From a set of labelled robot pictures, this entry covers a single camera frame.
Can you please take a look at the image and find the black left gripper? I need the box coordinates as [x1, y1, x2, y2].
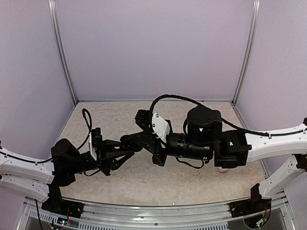
[69, 138, 134, 176]

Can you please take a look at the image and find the black oval charging case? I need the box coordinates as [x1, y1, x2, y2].
[120, 135, 142, 152]

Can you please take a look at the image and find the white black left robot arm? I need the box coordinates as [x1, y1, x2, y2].
[0, 138, 136, 213]

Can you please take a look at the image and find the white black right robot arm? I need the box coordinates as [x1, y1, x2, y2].
[120, 106, 307, 213]

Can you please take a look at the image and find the white earbud charging case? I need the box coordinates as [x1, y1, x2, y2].
[218, 168, 229, 173]

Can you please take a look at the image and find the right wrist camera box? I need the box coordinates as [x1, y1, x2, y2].
[135, 109, 171, 148]

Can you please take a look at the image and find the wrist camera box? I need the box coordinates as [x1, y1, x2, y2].
[89, 127, 102, 161]
[135, 109, 171, 148]

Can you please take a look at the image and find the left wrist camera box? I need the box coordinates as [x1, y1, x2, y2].
[89, 127, 102, 161]

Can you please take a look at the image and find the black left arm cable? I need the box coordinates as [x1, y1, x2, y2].
[0, 108, 93, 166]

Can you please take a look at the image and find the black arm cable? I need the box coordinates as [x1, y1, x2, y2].
[0, 108, 93, 166]
[150, 94, 307, 137]

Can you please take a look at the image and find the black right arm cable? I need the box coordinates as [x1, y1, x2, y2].
[150, 94, 307, 137]

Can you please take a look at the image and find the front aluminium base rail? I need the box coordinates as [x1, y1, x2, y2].
[21, 191, 293, 230]

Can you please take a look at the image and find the left aluminium frame post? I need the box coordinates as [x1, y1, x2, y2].
[47, 0, 79, 106]

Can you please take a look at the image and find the aluminium frame post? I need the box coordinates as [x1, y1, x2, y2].
[47, 0, 79, 106]
[232, 0, 260, 107]

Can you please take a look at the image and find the right aluminium frame post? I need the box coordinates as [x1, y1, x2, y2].
[232, 0, 260, 107]

